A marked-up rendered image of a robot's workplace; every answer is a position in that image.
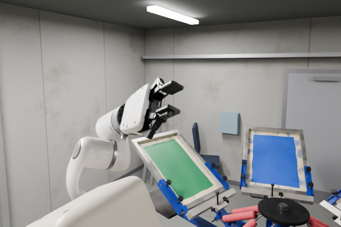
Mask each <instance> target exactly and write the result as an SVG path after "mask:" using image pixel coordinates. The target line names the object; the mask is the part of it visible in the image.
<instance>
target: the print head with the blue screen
mask: <svg viewBox="0 0 341 227"><path fill-rule="evenodd" d="M313 186H314V185H313V182H312V175H311V167H310V166H308V160H307V156H306V149H305V141H304V134H303V130H298V129H283V128H269V127H253V126H246V130H245V144H244V157H243V159H242V166H241V179H240V189H242V190H241V195H246V196H254V197H261V198H264V199H266V198H283V199H288V200H291V201H294V202H296V203H303V204H310V205H313V203H314V198H313V197H314V189H313Z"/></svg>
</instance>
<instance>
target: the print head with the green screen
mask: <svg viewBox="0 0 341 227"><path fill-rule="evenodd" d="M130 143H131V145H132V146H133V148H134V149H135V151H136V152H137V153H138V155H139V156H140V158H141V159H142V160H143V162H144V163H145V165H146V166H147V168H148V169H149V171H150V172H151V173H152V175H153V176H154V178H155V179H156V181H157V182H158V184H157V185H158V187H159V188H160V190H161V191H162V193H163V194H164V196H165V197H166V198H167V200H168V201H169V203H170V204H171V206H172V207H173V209H174V210H175V212H176V213H177V215H178V216H179V215H181V214H183V213H184V212H185V213H186V216H187V218H188V219H189V220H191V219H193V218H195V217H197V216H199V215H200V214H202V213H204V212H206V211H208V210H209V209H211V211H213V212H215V213H216V214H217V215H216V216H215V218H214V220H217V219H222V217H223V216H224V215H229V214H228V213H227V212H226V210H225V209H224V208H225V207H227V205H228V203H229V200H228V199H229V198H231V197H232V196H234V195H235V194H236V193H237V192H236V190H235V189H234V188H231V189H230V188H229V184H228V183H227V182H226V181H225V180H227V177H226V176H223V178H222V177H221V175H220V174H219V173H218V172H217V171H216V170H215V169H214V167H215V165H216V164H215V163H213V162H212V163H211V164H210V163H209V162H207V163H206V162H205V161H204V160H203V158H202V157H201V156H200V155H199V154H198V153H197V151H196V150H195V149H194V148H193V147H192V146H191V145H190V143H189V142H188V141H187V140H186V139H185V138H184V137H183V135H182V134H181V133H180V132H179V131H178V130H173V131H168V132H164V133H159V134H155V135H154V136H153V138H152V139H148V138H146V137H142V138H137V139H133V140H131V142H130ZM214 220H212V221H211V222H214Z"/></svg>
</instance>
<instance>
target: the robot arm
mask: <svg viewBox="0 0 341 227"><path fill-rule="evenodd" d="M183 89H184V86H182V85H180V84H178V83H177V82H175V81H170V82H168V83H166V84H164V81H163V79H161V78H159V77H158V78H157V79H156V81H155V82H154V83H153V85H151V84H146V85H144V86H143V87H141V88H140V89H138V90H137V91H136V92H135V93H133V94H132V95H131V96H130V97H129V98H128V100H127V101H126V103H125V104H123V105H121V106H120V107H118V108H116V109H114V110H112V111H111V112H109V113H107V114H105V115H104V116H102V117H101V118H99V120H98V121H97V123H96V133H97V135H98V136H99V138H95V137H89V136H87V137H83V138H81V139H80V140H79V141H78V142H77V144H76V145H75V148H74V151H73V153H72V156H71V159H70V162H69V165H68V168H67V172H66V188H67V192H68V194H69V196H70V198H71V200H72V201H73V200H75V199H76V198H78V197H80V196H82V195H84V194H86V192H84V191H83V190H82V189H80V187H79V181H80V176H81V173H82V171H83V169H84V168H90V169H99V170H108V171H115V172H123V171H125V170H127V168H128V167H129V165H130V161H131V154H130V147H129V141H128V136H129V135H132V136H139V135H144V136H145V137H146V138H148V139H152V138H153V136H154V134H155V132H156V131H157V130H158V129H159V127H160V126H161V124H162V123H165V122H166V120H167V119H169V118H171V117H173V116H175V115H178V114H180V110H179V109H177V108H175V107H173V106H171V105H169V104H168V105H166V106H163V101H164V98H165V97H166V96H167V95H169V94H170V95H173V94H175V93H177V92H180V91H182V90H183ZM160 90H161V91H160Z"/></svg>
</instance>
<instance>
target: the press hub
mask: <svg viewBox="0 0 341 227"><path fill-rule="evenodd" d="M258 211H259V212H260V214H261V215H262V216H264V217H265V218H266V219H268V220H270V221H272V222H275V223H277V224H276V225H275V226H274V227H290V226H300V225H304V224H306V223H307V222H308V221H309V220H310V213H309V212H308V210H307V209H306V208H305V207H303V206H302V205H300V204H299V203H296V202H294V201H291V200H288V199H283V198H266V199H263V200H261V201H260V202H259V203H258Z"/></svg>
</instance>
